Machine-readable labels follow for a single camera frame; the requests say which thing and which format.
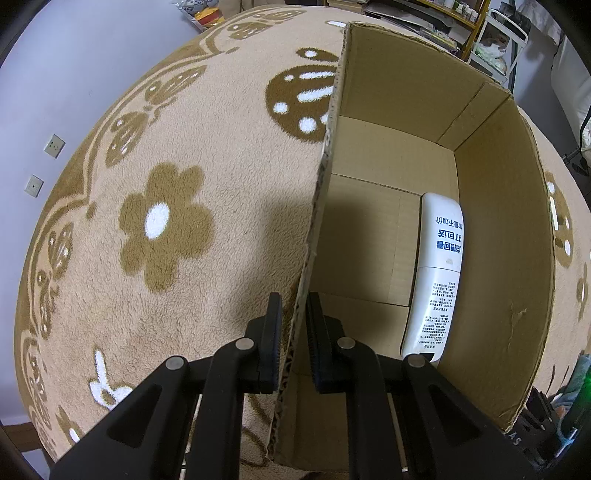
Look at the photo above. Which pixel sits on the brown cardboard box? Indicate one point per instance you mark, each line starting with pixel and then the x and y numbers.
pixel 498 230

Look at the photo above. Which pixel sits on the beige flower printed blanket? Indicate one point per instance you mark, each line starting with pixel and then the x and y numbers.
pixel 207 138

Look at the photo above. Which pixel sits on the metal chair base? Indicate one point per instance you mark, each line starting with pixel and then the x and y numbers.
pixel 575 159

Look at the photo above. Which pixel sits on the wooden bookshelf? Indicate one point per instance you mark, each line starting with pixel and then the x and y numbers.
pixel 415 27

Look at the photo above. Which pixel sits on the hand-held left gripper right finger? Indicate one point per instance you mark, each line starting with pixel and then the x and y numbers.
pixel 316 355

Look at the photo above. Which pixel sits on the white wall socket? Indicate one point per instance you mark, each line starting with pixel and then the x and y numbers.
pixel 33 185
pixel 54 146

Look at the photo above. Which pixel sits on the row of white bottles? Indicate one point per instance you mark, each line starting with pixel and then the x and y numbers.
pixel 457 9

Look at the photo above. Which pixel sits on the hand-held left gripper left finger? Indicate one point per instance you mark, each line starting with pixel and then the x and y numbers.
pixel 272 350

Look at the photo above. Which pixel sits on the white storage cart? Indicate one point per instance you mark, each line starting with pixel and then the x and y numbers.
pixel 498 46

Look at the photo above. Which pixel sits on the pile of colourful bags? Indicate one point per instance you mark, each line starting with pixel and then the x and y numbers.
pixel 207 14

